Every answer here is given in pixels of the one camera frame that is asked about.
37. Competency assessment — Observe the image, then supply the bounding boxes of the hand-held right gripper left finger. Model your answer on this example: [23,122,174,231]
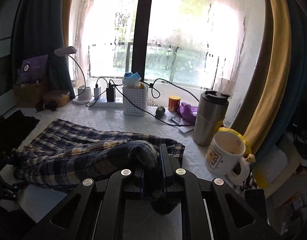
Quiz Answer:
[36,169,146,240]

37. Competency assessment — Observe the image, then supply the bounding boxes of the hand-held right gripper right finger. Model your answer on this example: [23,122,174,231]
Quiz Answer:
[160,144,279,240]

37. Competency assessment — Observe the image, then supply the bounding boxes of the plaid pants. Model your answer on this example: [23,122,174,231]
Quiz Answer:
[12,119,186,215]

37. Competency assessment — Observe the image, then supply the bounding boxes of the white paper sheet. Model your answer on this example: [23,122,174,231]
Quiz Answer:
[170,112,196,133]

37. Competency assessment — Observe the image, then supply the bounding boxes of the black cloth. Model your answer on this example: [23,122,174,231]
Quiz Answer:
[0,109,40,155]

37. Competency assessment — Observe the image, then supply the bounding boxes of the white printed mug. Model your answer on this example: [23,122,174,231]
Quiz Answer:
[205,131,251,186]

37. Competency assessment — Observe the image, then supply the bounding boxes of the purple cloth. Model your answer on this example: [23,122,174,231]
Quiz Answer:
[177,102,199,123]

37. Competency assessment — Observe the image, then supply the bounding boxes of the red and yellow can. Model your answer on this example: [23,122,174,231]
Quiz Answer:
[168,95,181,112]

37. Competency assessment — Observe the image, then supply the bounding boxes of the white textured tablecloth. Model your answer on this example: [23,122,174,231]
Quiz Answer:
[0,100,246,240]

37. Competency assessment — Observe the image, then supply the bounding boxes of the steel tumbler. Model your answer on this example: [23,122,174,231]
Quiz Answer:
[193,90,230,147]

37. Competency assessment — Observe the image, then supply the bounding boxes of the white plastic basket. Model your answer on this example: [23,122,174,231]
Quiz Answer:
[123,86,148,116]

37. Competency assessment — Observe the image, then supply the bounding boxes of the yellow plastic bag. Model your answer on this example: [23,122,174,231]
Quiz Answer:
[217,127,252,155]

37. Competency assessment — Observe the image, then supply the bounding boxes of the white power strip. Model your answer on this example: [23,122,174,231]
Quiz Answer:
[87,97,124,109]

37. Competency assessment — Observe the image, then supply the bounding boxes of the brown cardboard box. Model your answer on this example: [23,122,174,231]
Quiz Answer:
[13,76,50,108]

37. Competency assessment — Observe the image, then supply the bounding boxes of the yellow plastic bowl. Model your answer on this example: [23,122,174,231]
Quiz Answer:
[43,91,70,107]

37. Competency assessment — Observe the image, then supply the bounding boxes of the white desk lamp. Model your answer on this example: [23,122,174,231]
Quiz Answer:
[54,46,92,105]

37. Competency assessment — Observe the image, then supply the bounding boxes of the beige cardboard box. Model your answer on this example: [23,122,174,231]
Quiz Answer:
[253,132,304,198]

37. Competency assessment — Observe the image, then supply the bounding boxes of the tablet with purple screen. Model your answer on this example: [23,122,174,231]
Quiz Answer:
[17,54,49,85]

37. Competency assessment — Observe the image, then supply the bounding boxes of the gold curtain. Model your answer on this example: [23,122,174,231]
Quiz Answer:
[62,0,79,45]
[230,0,292,155]

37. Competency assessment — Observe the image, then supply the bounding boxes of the blue curtain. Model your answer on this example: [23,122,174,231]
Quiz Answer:
[253,0,307,170]
[11,0,76,99]

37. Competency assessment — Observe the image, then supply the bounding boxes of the sheer white curtain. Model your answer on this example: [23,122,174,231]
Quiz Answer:
[70,0,246,90]

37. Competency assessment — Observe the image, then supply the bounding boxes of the long black cable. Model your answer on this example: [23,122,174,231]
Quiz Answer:
[149,78,202,127]

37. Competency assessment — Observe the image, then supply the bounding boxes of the short black charger cable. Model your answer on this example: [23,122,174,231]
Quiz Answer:
[89,77,114,108]

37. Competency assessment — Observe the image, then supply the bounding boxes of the dark window frame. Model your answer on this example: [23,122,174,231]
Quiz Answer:
[131,0,156,75]

